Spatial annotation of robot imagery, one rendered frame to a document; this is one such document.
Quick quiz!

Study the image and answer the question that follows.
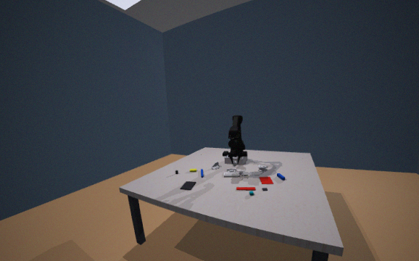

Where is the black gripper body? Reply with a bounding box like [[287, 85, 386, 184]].
[[223, 146, 248, 157]]

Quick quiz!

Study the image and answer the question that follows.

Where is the red square plate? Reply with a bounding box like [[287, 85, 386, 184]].
[[260, 177, 273, 184]]

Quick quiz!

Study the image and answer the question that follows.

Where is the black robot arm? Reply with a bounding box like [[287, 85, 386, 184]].
[[228, 115, 246, 157]]

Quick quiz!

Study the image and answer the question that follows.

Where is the blue rectangular bar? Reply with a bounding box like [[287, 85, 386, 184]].
[[277, 173, 285, 180]]

